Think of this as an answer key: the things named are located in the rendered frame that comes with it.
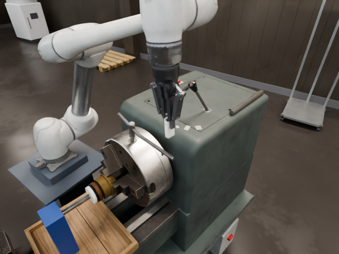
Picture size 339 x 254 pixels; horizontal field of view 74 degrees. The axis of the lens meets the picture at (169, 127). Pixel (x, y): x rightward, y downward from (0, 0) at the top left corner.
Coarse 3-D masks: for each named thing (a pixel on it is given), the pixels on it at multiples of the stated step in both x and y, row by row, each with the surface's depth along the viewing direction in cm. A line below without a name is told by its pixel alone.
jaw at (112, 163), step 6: (108, 144) 93; (102, 150) 88; (108, 150) 89; (114, 150) 90; (108, 156) 88; (114, 156) 89; (102, 162) 88; (108, 162) 88; (114, 162) 89; (120, 162) 90; (108, 168) 87; (114, 168) 88; (108, 174) 87
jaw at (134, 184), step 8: (128, 176) 87; (112, 184) 84; (120, 184) 84; (128, 184) 83; (136, 184) 83; (152, 184) 83; (120, 192) 85; (128, 192) 84; (136, 192) 80; (144, 192) 83; (152, 192) 84
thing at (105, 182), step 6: (102, 174) 86; (96, 180) 84; (102, 180) 84; (108, 180) 84; (114, 180) 86; (90, 186) 82; (96, 186) 82; (102, 186) 83; (108, 186) 84; (96, 192) 81; (102, 192) 83; (108, 192) 84; (114, 192) 85; (102, 198) 83
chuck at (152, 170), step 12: (120, 144) 83; (132, 144) 83; (144, 144) 85; (120, 156) 88; (132, 156) 80; (144, 156) 82; (156, 156) 84; (120, 168) 96; (132, 168) 84; (144, 168) 80; (156, 168) 83; (144, 180) 81; (156, 180) 83; (156, 192) 85; (144, 204) 90
